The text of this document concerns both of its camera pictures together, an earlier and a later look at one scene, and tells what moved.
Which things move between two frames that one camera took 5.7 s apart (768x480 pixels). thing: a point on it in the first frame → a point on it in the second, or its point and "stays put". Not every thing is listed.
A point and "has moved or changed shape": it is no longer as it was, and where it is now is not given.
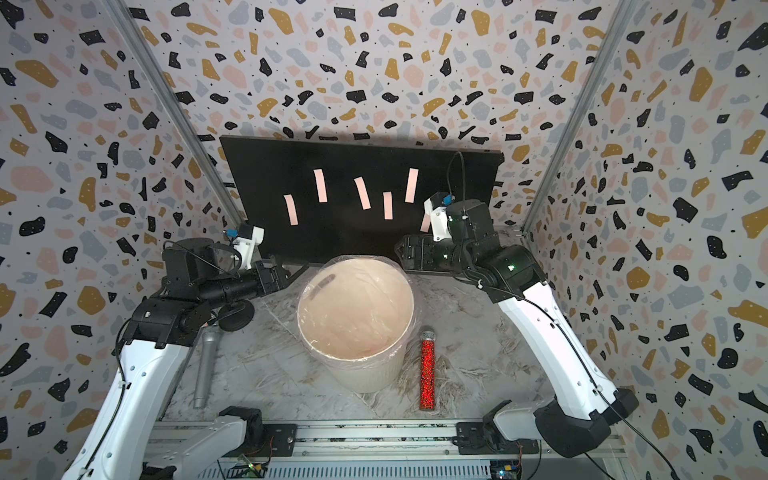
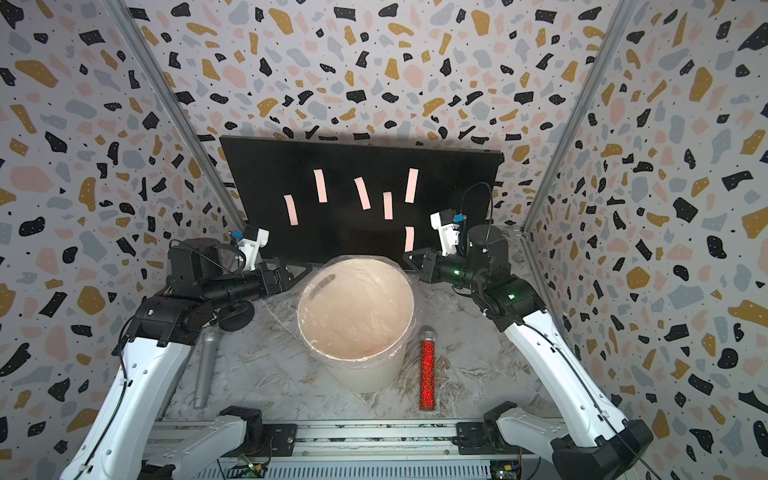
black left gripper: [278, 276] stays put
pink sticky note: [411, 186] stays put
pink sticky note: [425, 223] has moved or changed shape
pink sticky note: [320, 186] stays put
